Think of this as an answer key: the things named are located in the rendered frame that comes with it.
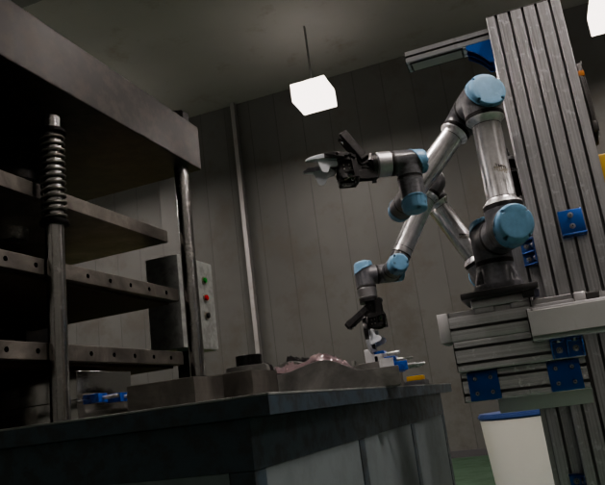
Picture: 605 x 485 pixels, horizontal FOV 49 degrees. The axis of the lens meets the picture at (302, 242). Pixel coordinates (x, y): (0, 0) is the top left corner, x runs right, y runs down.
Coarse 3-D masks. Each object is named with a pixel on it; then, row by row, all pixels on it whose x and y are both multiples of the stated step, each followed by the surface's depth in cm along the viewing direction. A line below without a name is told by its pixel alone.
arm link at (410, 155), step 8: (392, 152) 194; (400, 152) 194; (408, 152) 194; (416, 152) 194; (424, 152) 194; (392, 160) 192; (400, 160) 192; (408, 160) 193; (416, 160) 193; (424, 160) 193; (400, 168) 193; (408, 168) 192; (416, 168) 192; (424, 168) 194
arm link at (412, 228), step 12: (444, 180) 260; (432, 192) 253; (432, 204) 255; (420, 216) 252; (408, 228) 250; (420, 228) 251; (396, 240) 252; (408, 240) 249; (396, 252) 248; (408, 252) 248; (396, 264) 244; (408, 264) 244; (396, 276) 251
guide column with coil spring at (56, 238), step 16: (48, 144) 204; (48, 176) 201; (48, 192) 200; (48, 224) 198; (48, 240) 196; (48, 256) 195; (64, 256) 198; (48, 272) 194; (64, 272) 196; (48, 288) 193; (64, 288) 195; (48, 304) 192; (64, 304) 193; (48, 320) 191; (64, 320) 192; (48, 336) 190; (64, 336) 191; (48, 352) 189; (64, 352) 189; (64, 368) 188; (64, 384) 187; (64, 400) 186; (64, 416) 184
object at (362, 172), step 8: (344, 160) 191; (352, 160) 191; (360, 160) 194; (368, 160) 194; (376, 160) 192; (344, 168) 191; (352, 168) 191; (360, 168) 193; (368, 168) 193; (376, 168) 192; (336, 176) 196; (344, 176) 189; (352, 176) 189; (360, 176) 191; (368, 176) 192; (376, 176) 192; (344, 184) 193; (352, 184) 194
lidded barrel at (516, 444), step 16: (480, 416) 406; (496, 416) 390; (512, 416) 384; (528, 416) 383; (496, 432) 391; (512, 432) 384; (528, 432) 381; (496, 448) 391; (512, 448) 384; (528, 448) 380; (544, 448) 380; (496, 464) 392; (512, 464) 383; (528, 464) 379; (544, 464) 378; (496, 480) 395; (512, 480) 383; (528, 480) 378; (544, 480) 376
